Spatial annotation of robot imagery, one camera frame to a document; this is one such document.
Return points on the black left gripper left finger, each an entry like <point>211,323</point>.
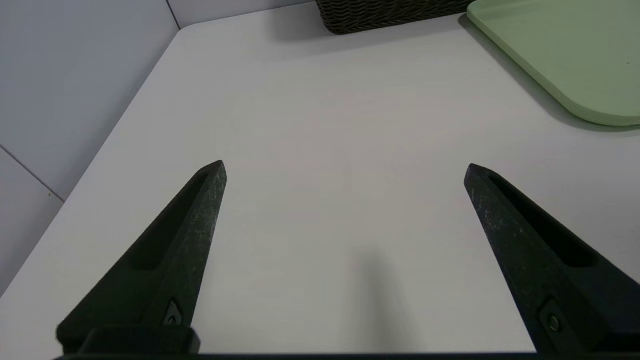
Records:
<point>170,270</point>

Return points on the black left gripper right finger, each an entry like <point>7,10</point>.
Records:
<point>560,280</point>

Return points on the dark brown wicker basket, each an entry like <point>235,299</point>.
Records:
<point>390,12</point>

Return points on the light green plastic tray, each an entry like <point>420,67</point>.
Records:
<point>575,55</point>

